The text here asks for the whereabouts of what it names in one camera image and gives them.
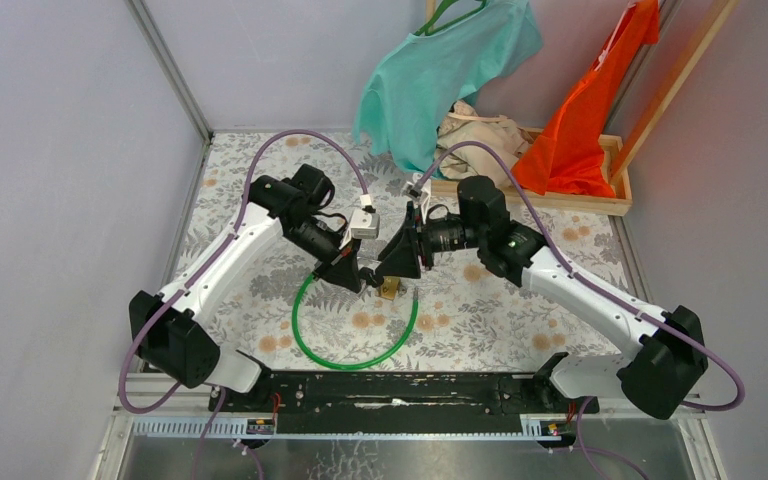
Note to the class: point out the teal t-shirt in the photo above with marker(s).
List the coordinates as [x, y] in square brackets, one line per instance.
[414, 86]

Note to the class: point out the wooden tray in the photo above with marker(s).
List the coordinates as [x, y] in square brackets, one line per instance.
[618, 205]

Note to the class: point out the aluminium corner post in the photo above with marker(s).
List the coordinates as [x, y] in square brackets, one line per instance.
[155, 41]

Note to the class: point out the brass padlock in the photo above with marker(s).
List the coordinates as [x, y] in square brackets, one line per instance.
[385, 287]

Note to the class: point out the wooden rack pole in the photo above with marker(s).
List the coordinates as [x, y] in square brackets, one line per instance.
[697, 45]

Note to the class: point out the beige crumpled cloth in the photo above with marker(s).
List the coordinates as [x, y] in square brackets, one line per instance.
[500, 134]

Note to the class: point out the orange t-shirt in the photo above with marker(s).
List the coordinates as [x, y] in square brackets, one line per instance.
[566, 157]

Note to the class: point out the green cable lock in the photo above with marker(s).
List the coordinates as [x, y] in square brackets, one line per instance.
[345, 331]

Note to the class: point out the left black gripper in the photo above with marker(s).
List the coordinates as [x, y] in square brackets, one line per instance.
[339, 269]

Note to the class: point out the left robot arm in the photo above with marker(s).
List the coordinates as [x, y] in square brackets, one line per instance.
[168, 327]

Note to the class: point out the green clothes hanger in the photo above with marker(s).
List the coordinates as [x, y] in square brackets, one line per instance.
[440, 15]

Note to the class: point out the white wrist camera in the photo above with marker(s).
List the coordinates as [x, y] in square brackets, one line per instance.
[419, 193]
[364, 224]

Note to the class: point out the floral table mat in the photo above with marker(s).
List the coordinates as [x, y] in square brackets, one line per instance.
[469, 319]

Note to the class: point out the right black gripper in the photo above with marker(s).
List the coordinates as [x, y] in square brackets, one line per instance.
[402, 259]

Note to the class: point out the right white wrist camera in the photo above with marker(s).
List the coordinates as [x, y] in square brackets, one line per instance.
[419, 193]

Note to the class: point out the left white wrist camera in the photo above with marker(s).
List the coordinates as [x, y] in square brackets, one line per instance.
[364, 224]

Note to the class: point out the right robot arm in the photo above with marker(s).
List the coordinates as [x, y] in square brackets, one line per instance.
[658, 362]

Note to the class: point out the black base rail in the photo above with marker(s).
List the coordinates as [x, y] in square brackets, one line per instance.
[336, 402]

